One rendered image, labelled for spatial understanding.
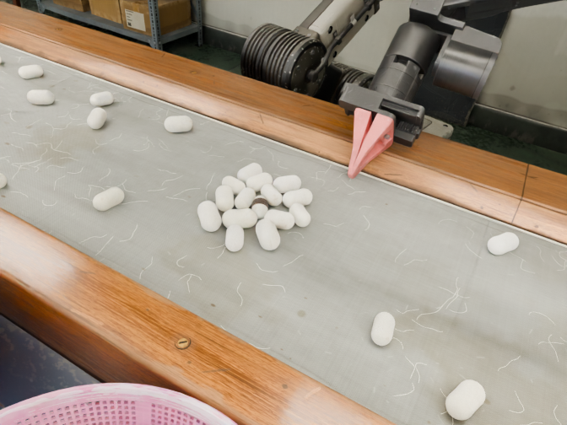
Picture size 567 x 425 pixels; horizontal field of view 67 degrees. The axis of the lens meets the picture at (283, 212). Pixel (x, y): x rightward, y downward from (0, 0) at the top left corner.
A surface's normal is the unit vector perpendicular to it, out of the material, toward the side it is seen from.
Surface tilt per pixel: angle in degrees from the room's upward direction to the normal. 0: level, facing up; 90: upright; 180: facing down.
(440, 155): 0
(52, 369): 0
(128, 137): 0
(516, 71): 90
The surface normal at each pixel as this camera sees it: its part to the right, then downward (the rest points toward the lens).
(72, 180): 0.07, -0.77
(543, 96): -0.51, 0.51
